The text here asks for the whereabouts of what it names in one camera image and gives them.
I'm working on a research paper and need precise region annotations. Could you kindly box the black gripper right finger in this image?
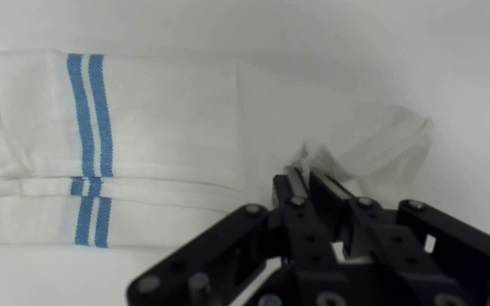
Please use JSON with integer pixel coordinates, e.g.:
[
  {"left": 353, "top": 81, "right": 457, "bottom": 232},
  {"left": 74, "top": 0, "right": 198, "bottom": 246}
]
[{"left": 309, "top": 171, "right": 490, "bottom": 306}]

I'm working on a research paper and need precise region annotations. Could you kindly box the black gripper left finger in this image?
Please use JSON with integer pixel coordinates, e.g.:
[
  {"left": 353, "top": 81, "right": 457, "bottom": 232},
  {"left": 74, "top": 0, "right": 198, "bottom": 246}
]
[{"left": 127, "top": 166, "right": 314, "bottom": 306}]

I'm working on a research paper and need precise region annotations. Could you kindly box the white blue-striped table cloth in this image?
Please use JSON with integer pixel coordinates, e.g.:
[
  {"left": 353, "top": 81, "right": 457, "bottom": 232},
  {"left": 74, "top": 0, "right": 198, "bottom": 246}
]
[{"left": 0, "top": 47, "right": 435, "bottom": 251}]

